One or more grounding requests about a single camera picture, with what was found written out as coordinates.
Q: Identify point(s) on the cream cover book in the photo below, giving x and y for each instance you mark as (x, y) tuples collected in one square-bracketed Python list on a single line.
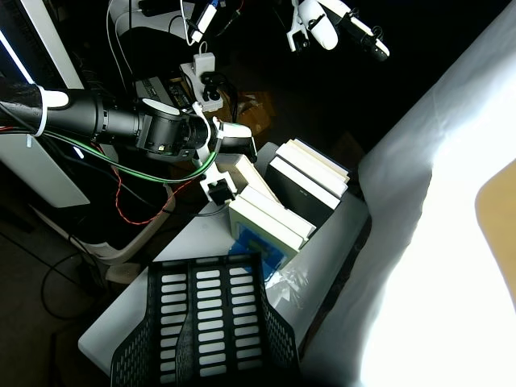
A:
[(250, 173)]

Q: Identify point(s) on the white usb adapter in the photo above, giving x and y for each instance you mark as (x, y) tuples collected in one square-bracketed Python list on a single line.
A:
[(203, 18)]

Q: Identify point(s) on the black power plug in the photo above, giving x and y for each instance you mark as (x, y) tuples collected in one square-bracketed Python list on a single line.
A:
[(211, 77), (211, 96)]

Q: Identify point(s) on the white charger adapter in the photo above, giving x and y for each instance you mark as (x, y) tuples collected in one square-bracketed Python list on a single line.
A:
[(205, 60)]

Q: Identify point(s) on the cream yellow spine book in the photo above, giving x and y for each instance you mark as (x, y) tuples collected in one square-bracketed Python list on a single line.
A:
[(322, 155)]

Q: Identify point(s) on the white power strip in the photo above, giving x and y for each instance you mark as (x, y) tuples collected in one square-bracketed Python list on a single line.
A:
[(213, 106)]

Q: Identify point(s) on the white spine book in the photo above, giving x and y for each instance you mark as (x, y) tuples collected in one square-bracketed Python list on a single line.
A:
[(314, 171)]

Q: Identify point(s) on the black Let It Be book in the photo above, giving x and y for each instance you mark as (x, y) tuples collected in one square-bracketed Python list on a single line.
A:
[(306, 201)]

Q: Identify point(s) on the black silver power supply box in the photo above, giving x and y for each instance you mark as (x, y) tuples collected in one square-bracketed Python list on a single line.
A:
[(153, 88)]

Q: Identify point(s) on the white curved robot body shell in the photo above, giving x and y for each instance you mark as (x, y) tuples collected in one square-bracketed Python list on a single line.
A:
[(129, 22)]

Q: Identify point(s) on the white backdrop cloth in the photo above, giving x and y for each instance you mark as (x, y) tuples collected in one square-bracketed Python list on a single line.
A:
[(403, 201)]

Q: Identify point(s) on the pale green book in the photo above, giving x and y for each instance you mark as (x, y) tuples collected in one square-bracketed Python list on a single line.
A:
[(266, 222)]

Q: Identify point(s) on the blue metal bookend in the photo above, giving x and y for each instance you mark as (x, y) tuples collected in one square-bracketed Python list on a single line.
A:
[(242, 242)]

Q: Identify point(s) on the clear plastic film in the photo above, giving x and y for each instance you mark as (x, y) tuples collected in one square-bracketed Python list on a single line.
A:
[(288, 286)]

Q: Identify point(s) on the tan rounded board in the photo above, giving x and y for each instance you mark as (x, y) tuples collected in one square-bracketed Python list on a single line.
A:
[(498, 225)]

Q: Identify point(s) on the white panel with light strip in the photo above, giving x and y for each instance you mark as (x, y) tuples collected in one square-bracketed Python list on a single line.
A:
[(52, 44)]

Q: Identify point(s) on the white rounded floor unit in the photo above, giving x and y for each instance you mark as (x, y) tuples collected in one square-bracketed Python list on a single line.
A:
[(133, 246)]

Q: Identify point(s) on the black three-slot file tray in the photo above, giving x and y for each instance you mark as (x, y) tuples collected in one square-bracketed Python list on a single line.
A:
[(189, 306)]

